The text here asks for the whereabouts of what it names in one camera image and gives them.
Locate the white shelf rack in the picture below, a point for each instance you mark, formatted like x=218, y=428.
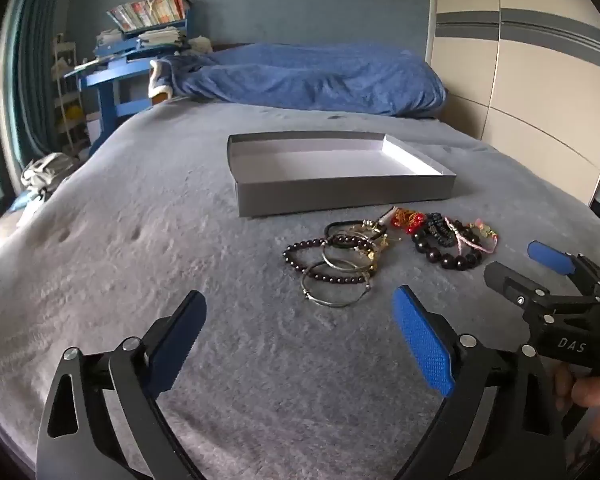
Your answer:
x=62, y=60

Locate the row of books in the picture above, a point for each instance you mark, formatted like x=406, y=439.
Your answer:
x=147, y=10

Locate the white stuffed toy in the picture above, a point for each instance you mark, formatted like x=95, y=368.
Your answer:
x=200, y=45

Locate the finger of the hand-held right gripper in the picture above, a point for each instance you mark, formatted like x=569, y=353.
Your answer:
x=550, y=257
x=510, y=282

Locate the pile of grey clothes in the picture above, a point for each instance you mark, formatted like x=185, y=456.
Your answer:
x=47, y=170

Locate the yellow toy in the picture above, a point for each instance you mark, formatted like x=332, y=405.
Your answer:
x=72, y=113

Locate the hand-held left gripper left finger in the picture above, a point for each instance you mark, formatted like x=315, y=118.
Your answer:
x=180, y=340

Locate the thin silver bangle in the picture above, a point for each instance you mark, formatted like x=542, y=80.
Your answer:
x=336, y=266
x=330, y=304

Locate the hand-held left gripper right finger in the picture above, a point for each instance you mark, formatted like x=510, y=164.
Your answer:
x=425, y=342

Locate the grey bed cover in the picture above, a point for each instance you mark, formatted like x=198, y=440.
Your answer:
x=155, y=240

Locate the blue wooden desk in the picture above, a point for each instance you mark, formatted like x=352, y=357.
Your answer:
x=105, y=77

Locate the shallow grey cardboard box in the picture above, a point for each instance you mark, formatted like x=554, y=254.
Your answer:
x=330, y=165

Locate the teal curtain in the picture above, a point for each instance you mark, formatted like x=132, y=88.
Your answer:
x=27, y=60

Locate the person's right hand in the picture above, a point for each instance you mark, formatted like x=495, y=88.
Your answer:
x=597, y=395

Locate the stack of papers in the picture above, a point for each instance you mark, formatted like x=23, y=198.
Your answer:
x=162, y=37

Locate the beige wardrobe with grey stripes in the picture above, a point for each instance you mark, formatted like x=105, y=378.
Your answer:
x=520, y=70

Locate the blue blanket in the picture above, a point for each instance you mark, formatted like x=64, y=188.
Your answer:
x=305, y=77

